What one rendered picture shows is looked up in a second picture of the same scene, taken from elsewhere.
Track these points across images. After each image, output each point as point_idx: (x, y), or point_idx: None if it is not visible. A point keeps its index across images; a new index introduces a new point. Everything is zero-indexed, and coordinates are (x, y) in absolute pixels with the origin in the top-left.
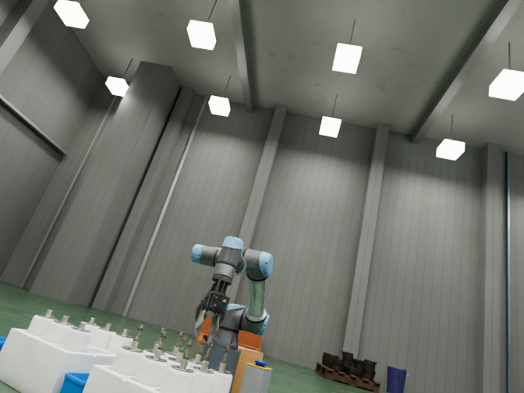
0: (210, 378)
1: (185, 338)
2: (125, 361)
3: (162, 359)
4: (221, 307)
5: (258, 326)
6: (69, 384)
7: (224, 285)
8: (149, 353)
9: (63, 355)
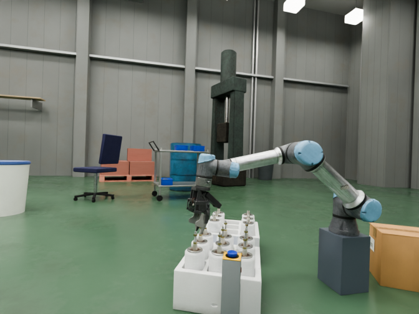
0: (214, 258)
1: (222, 228)
2: None
3: (203, 242)
4: (191, 209)
5: (356, 213)
6: None
7: (192, 192)
8: (217, 237)
9: None
